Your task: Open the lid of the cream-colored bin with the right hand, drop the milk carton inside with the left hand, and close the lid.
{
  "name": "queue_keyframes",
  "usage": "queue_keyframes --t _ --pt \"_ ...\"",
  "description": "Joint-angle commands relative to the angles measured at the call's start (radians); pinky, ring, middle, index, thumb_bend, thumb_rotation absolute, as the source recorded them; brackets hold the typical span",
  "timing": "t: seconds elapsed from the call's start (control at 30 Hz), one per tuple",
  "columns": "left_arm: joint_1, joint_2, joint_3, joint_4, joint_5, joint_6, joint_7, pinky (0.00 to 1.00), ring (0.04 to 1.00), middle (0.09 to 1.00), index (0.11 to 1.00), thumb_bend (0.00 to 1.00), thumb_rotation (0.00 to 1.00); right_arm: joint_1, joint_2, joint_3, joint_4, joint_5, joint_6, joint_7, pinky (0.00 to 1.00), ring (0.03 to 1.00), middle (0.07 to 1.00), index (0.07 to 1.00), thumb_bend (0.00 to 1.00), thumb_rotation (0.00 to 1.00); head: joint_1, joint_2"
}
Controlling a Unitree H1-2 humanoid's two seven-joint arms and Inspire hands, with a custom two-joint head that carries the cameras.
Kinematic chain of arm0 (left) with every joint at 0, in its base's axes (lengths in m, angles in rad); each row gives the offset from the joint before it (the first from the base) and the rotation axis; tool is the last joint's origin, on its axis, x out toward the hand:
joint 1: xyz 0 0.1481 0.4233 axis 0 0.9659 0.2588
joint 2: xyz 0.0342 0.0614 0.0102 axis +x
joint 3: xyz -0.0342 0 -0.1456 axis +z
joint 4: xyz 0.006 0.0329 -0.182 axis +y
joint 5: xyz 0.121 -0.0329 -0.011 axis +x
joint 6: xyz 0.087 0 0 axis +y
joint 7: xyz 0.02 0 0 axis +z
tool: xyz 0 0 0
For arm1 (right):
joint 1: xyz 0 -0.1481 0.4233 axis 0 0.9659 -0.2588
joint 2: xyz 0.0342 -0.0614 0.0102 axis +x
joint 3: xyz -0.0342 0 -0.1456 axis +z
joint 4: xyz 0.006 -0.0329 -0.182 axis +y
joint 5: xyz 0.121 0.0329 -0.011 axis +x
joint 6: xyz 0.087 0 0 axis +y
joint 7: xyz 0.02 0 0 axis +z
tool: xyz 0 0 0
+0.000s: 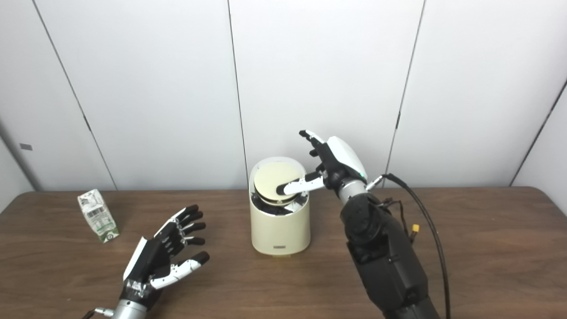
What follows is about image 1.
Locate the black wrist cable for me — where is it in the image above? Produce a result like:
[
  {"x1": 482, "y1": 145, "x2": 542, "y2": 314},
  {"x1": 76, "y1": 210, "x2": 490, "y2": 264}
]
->
[
  {"x1": 82, "y1": 307, "x2": 115, "y2": 319},
  {"x1": 367, "y1": 173, "x2": 451, "y2": 319}
]

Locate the white green milk carton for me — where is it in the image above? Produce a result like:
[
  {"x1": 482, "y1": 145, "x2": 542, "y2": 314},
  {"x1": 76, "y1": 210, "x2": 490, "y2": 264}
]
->
[{"x1": 78, "y1": 189, "x2": 120, "y2": 243}]

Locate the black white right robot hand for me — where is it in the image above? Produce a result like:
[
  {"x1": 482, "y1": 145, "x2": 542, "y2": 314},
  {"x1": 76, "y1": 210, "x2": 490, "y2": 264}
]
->
[{"x1": 276, "y1": 130, "x2": 368, "y2": 198}]

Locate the cream-colored trash bin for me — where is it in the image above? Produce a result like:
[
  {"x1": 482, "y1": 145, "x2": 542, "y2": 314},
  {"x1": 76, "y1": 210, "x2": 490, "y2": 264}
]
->
[{"x1": 249, "y1": 156, "x2": 311, "y2": 257}]

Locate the round cream bin lid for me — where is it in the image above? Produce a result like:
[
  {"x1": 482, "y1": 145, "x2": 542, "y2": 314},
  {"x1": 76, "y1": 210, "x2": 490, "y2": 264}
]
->
[{"x1": 253, "y1": 162, "x2": 305, "y2": 205}]

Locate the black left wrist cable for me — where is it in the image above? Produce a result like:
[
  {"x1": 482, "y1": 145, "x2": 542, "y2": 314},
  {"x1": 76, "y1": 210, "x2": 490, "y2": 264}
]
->
[{"x1": 82, "y1": 307, "x2": 115, "y2": 319}]

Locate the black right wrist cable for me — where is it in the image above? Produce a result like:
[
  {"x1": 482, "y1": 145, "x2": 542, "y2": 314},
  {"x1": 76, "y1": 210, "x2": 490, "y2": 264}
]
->
[{"x1": 367, "y1": 173, "x2": 451, "y2": 319}]

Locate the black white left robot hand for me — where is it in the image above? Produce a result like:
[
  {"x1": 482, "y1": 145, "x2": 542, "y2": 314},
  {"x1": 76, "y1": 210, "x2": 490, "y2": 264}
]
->
[{"x1": 120, "y1": 205, "x2": 210, "y2": 311}]

